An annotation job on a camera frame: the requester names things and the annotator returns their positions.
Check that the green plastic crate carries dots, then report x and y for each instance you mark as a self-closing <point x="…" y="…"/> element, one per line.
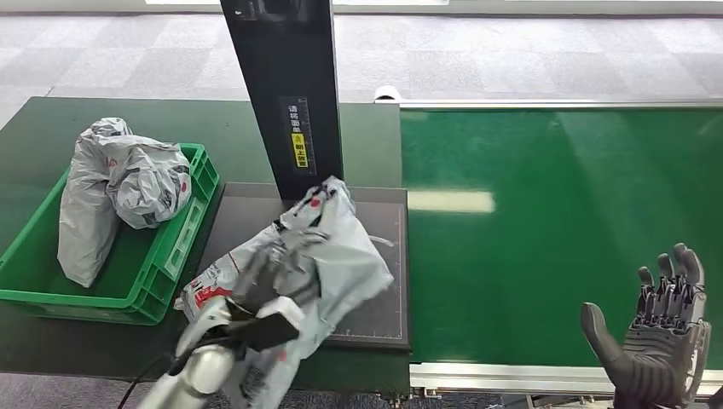
<point x="141" y="271"/>

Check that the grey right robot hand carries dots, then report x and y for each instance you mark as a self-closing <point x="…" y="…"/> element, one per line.
<point x="655" y="361"/>

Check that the black scanner base plate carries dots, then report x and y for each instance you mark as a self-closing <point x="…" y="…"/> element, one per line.
<point x="378" y="316"/>

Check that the black scanner column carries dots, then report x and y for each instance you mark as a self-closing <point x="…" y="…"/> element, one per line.
<point x="282" y="67"/>

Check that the yellow sticker on column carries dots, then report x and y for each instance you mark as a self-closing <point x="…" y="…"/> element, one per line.
<point x="299" y="150"/>

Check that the aluminium conveyor side rail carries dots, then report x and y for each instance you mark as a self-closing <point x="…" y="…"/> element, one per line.
<point x="565" y="104"/>
<point x="508" y="379"/>

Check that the crumpled grey plastic package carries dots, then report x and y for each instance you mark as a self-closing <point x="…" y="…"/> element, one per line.
<point x="149" y="186"/>

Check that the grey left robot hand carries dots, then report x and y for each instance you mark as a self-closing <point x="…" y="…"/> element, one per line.
<point x="257" y="282"/>

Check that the white package with red print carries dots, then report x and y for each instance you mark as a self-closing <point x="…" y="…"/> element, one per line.
<point x="350" y="265"/>

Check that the green conveyor belt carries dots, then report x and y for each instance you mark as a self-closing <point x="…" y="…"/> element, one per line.
<point x="536" y="254"/>

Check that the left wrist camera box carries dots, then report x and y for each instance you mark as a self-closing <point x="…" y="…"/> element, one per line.
<point x="271" y="330"/>

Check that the tall grey plastic package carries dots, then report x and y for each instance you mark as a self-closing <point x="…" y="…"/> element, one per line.
<point x="85" y="237"/>

